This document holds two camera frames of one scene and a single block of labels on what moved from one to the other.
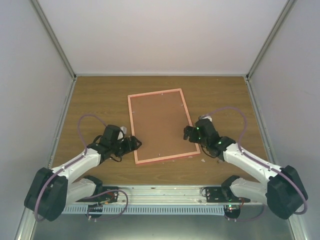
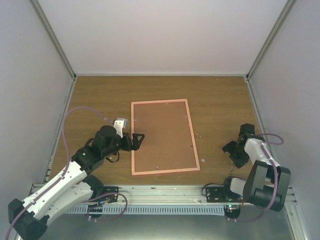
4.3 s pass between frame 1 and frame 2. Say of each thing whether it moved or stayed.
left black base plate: stayed
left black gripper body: stayed
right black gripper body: moved
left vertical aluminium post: stayed
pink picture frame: moved
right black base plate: stayed
